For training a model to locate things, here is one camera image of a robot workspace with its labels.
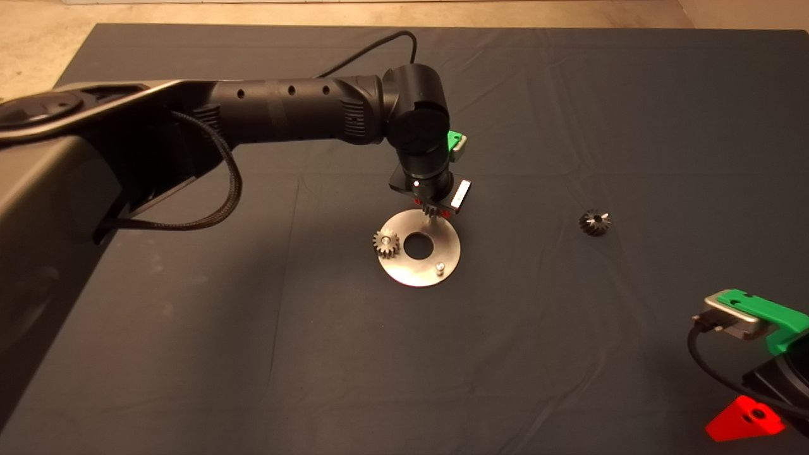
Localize dark grey table cloth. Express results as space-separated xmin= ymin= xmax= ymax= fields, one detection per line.
xmin=0 ymin=23 xmax=809 ymax=455

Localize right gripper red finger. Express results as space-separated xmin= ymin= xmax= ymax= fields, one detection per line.
xmin=705 ymin=395 xmax=787 ymax=443

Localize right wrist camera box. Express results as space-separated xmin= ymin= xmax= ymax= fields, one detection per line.
xmin=693 ymin=296 xmax=772 ymax=341

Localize left thin black camera cable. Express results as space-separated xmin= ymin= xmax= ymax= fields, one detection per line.
xmin=316 ymin=30 xmax=418 ymax=80

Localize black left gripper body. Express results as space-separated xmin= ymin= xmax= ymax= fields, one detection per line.
xmin=388 ymin=164 xmax=473 ymax=217

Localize right black camera cable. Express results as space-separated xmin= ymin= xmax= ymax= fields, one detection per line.
xmin=687 ymin=315 xmax=809 ymax=422

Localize round metal carrier plate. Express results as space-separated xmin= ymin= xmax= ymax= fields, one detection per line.
xmin=377 ymin=209 xmax=461 ymax=288

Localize right green camera mount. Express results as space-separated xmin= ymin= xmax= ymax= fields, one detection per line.
xmin=721 ymin=288 xmax=809 ymax=355

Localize dark bevel gear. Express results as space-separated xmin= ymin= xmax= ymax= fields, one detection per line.
xmin=578 ymin=209 xmax=612 ymax=238

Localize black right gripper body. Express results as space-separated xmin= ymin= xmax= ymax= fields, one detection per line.
xmin=741 ymin=353 xmax=809 ymax=438

